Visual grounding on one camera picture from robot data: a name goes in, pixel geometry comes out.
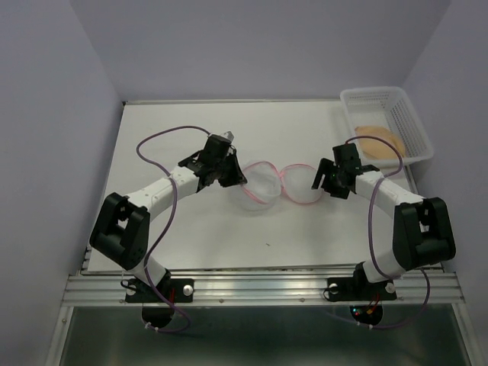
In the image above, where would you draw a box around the white mesh laundry bag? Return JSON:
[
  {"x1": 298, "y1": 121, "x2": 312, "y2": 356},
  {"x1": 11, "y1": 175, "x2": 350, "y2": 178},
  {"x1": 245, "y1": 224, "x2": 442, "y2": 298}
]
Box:
[{"x1": 230, "y1": 160, "x2": 323, "y2": 211}]

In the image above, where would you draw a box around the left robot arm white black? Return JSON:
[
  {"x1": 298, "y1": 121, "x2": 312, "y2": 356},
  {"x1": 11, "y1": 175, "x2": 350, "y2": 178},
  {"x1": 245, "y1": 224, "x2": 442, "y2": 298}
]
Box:
[{"x1": 89, "y1": 131, "x2": 247, "y2": 300}]

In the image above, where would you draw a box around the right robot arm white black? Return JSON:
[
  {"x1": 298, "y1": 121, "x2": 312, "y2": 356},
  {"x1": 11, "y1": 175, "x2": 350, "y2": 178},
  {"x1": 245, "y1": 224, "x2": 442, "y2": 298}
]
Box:
[{"x1": 312, "y1": 143, "x2": 456, "y2": 297}]

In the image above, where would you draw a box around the white plastic basket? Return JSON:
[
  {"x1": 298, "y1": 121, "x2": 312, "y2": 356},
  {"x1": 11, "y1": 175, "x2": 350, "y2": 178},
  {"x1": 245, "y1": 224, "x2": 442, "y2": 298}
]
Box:
[{"x1": 340, "y1": 86, "x2": 434, "y2": 165}]

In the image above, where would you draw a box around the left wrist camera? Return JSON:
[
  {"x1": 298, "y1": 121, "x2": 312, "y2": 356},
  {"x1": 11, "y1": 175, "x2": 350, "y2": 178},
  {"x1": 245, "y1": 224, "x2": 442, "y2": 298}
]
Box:
[{"x1": 223, "y1": 131, "x2": 234, "y2": 142}]

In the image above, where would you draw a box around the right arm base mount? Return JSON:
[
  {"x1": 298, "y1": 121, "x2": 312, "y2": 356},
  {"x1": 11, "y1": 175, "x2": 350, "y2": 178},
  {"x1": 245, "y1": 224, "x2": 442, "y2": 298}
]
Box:
[{"x1": 323, "y1": 263, "x2": 397, "y2": 302}]

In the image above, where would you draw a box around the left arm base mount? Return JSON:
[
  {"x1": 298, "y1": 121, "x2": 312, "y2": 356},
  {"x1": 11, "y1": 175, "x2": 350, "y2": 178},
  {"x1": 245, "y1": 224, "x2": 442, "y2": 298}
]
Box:
[{"x1": 120, "y1": 278, "x2": 194, "y2": 303}]

